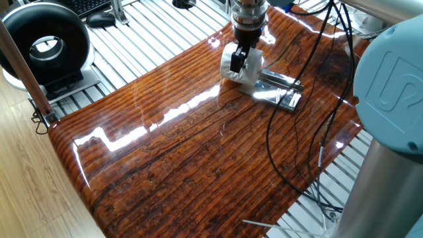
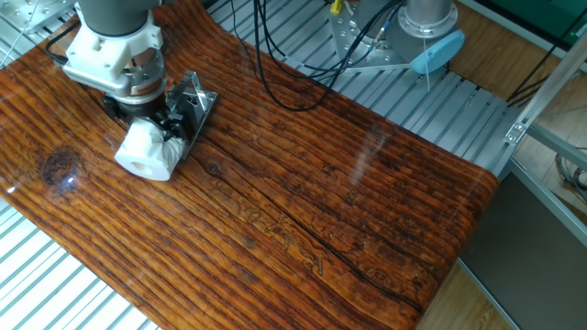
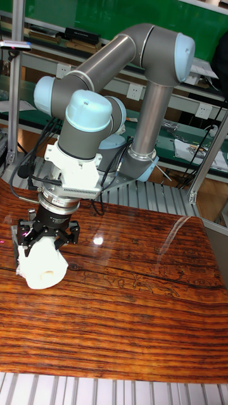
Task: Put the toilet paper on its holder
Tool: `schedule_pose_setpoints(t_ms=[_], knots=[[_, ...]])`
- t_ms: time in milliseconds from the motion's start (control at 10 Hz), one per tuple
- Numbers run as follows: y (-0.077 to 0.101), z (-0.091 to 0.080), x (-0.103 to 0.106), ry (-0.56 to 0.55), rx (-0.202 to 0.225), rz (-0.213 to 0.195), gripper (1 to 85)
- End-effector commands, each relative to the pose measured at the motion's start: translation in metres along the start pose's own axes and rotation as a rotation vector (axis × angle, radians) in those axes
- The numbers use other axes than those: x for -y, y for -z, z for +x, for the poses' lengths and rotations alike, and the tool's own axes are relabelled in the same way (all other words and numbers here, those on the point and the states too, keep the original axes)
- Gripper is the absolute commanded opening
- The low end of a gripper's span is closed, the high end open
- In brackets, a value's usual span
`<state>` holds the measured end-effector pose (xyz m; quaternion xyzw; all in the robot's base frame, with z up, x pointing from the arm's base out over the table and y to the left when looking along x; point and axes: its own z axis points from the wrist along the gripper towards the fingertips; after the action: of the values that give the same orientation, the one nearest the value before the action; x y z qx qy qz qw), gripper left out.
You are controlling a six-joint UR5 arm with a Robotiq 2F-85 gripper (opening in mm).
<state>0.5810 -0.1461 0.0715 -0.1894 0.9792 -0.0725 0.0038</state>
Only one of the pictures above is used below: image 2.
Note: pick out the aluminium frame post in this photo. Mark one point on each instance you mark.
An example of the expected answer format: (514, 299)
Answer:
(550, 91)

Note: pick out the yellow connector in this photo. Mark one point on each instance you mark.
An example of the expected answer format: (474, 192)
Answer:
(336, 6)

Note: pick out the dark grey panel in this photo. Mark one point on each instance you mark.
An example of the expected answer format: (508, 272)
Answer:
(527, 266)

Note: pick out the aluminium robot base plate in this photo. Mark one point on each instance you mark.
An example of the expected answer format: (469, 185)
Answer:
(346, 32)

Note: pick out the aluminium corner bracket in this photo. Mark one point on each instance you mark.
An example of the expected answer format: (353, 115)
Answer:
(516, 133)

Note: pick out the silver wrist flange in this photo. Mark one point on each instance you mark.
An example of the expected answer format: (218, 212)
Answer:
(147, 78)

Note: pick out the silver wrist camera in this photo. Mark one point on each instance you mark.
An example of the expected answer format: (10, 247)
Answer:
(98, 82)

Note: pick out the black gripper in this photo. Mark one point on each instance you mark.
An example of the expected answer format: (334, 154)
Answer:
(137, 111)

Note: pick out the glossy wood-grain mat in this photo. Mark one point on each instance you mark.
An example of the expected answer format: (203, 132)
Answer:
(321, 183)

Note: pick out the white towel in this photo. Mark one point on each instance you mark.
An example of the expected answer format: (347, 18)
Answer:
(142, 156)

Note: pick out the aluminium frame rail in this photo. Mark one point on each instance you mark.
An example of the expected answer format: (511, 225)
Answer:
(550, 201)
(559, 146)

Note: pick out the chrome toilet paper holder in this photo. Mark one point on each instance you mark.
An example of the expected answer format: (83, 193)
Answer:
(202, 105)

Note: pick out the aluminium plate with holes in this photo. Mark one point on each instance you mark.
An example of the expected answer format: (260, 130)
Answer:
(32, 14)

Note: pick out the white printed wrist mount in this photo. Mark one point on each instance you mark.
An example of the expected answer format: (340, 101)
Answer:
(105, 50)

